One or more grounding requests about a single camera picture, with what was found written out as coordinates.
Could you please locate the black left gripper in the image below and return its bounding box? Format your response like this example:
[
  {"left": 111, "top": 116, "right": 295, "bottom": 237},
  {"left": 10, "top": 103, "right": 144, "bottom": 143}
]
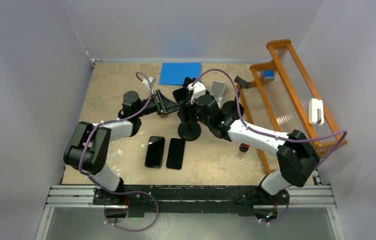
[{"left": 134, "top": 89, "right": 181, "bottom": 118}]

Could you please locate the black round base phone stand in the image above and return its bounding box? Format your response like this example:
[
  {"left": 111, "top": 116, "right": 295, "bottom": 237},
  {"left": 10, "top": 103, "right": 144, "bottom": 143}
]
[{"left": 178, "top": 100, "right": 202, "bottom": 142}]

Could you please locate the black phone purple edge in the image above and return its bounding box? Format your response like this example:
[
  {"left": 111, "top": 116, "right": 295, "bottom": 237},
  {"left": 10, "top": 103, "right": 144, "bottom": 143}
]
[{"left": 172, "top": 87, "right": 191, "bottom": 104}]

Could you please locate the black phone white stripe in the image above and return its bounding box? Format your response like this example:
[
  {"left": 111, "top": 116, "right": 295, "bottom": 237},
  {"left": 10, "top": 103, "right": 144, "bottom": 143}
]
[{"left": 144, "top": 136, "right": 165, "bottom": 168}]

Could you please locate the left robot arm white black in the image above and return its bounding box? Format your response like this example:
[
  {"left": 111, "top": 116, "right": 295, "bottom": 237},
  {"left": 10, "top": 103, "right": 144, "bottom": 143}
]
[{"left": 63, "top": 90, "right": 179, "bottom": 205}]

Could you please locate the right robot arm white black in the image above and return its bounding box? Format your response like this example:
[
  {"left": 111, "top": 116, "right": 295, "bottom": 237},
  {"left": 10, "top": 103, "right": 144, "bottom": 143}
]
[{"left": 178, "top": 94, "right": 320, "bottom": 204}]

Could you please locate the black phone on folding stand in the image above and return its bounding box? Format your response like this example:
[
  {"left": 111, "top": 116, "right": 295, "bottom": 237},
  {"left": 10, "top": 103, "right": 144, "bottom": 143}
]
[{"left": 183, "top": 77, "right": 196, "bottom": 88}]

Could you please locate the white silver phone stand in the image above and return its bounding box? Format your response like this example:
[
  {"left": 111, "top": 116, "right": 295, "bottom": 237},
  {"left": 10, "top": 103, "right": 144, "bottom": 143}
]
[{"left": 210, "top": 80, "right": 226, "bottom": 107}]

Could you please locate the blue foam mat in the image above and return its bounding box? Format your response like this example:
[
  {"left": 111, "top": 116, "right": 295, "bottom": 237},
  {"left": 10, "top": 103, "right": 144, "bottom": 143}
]
[{"left": 159, "top": 62, "right": 202, "bottom": 86}]

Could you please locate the red black emergency button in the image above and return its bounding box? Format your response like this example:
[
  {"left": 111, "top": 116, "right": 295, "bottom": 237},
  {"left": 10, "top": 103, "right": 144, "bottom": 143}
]
[{"left": 239, "top": 143, "right": 250, "bottom": 153}]

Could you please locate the blue sponge block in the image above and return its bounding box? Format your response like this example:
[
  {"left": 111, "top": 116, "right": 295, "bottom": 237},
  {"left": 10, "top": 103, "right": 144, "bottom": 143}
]
[{"left": 263, "top": 69, "right": 275, "bottom": 82}]

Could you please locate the orange wooden rack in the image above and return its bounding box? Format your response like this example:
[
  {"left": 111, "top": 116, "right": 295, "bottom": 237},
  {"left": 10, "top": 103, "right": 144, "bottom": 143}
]
[{"left": 240, "top": 39, "right": 347, "bottom": 157}]

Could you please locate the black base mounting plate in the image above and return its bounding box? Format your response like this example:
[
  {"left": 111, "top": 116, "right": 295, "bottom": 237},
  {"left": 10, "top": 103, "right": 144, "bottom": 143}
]
[{"left": 93, "top": 184, "right": 288, "bottom": 218}]

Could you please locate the white clip on rack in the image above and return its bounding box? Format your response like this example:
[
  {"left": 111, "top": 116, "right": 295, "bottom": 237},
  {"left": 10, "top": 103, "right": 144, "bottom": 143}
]
[{"left": 308, "top": 98, "right": 325, "bottom": 126}]

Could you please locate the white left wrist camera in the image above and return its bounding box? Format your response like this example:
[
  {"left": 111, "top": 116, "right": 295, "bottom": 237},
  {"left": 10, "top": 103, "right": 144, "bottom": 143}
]
[{"left": 142, "top": 76, "right": 156, "bottom": 90}]

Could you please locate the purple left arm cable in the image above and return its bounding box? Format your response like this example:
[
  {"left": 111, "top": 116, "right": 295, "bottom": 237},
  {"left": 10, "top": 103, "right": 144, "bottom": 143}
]
[{"left": 77, "top": 71, "right": 159, "bottom": 196}]

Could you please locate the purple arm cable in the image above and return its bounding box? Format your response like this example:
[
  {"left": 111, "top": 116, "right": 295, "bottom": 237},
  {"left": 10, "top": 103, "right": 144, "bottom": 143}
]
[
  {"left": 192, "top": 68, "right": 348, "bottom": 225},
  {"left": 77, "top": 71, "right": 159, "bottom": 196}
]

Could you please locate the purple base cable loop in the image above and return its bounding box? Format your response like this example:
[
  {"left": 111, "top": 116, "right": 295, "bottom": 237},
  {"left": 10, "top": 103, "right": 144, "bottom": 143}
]
[{"left": 103, "top": 192, "right": 161, "bottom": 233}]

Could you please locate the aluminium frame rail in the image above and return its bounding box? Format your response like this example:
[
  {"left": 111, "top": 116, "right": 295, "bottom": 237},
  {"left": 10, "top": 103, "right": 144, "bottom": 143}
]
[{"left": 35, "top": 184, "right": 345, "bottom": 240}]

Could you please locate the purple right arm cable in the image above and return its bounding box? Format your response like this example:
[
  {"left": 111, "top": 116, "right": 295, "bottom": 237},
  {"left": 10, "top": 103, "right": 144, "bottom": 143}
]
[{"left": 192, "top": 68, "right": 348, "bottom": 225}]

